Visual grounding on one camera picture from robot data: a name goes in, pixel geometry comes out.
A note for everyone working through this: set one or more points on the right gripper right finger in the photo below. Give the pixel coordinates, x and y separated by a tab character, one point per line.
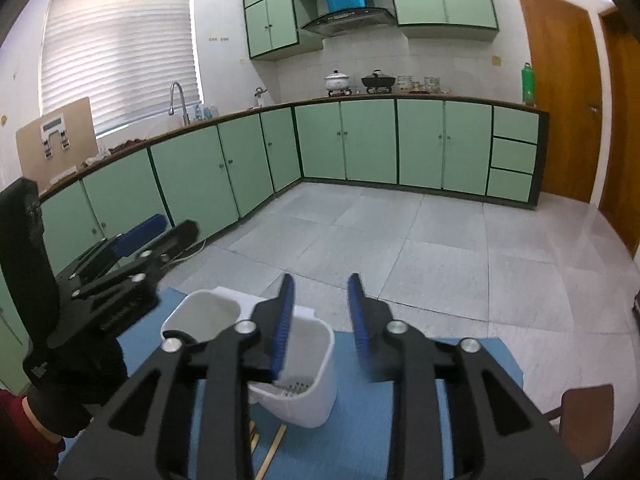
496	431

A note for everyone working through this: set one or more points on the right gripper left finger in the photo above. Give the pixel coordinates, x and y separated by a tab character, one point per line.
144	432

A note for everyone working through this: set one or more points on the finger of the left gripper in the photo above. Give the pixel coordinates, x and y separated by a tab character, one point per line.
148	263
96	261

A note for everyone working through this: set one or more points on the chopstick with red end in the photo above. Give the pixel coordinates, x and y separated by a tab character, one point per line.
271	453

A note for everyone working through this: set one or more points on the green lower kitchen cabinets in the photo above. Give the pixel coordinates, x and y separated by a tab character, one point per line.
219	172

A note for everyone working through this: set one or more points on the black gloved left hand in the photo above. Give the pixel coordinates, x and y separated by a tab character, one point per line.
81	382

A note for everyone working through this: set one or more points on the brown wooden stool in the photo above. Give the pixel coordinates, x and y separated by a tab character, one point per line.
586	417

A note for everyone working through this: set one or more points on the brown cardboard board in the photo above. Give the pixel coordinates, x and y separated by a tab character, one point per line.
57	144

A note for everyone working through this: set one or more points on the blue table mat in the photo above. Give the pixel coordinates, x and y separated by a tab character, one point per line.
352	444

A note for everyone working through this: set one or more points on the white utensil holder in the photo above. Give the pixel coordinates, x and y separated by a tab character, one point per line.
306	390

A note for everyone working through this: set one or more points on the white window blind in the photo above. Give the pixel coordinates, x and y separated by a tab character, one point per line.
133	59

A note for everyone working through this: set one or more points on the brown wooden door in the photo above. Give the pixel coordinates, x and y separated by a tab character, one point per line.
620	200
568	86

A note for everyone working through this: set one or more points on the white cooking pot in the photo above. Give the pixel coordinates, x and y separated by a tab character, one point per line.
337	84

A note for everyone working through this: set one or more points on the black wok pan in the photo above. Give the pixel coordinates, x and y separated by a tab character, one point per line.
377	82

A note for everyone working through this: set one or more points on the black range hood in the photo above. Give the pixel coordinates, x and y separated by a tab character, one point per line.
347	21

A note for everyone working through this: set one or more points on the glass jars on counter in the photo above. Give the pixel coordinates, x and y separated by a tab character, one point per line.
428	85

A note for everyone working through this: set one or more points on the green bottle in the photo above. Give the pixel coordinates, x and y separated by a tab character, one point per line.
528	85

